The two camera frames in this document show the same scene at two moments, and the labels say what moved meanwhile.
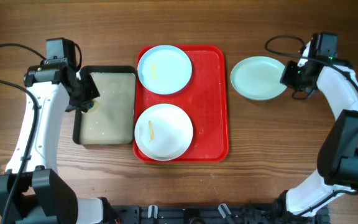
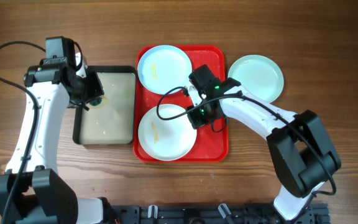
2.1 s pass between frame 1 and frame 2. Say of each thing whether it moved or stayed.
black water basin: stayed
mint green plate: stayed
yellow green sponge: moved
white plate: stayed
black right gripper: moved
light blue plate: stayed
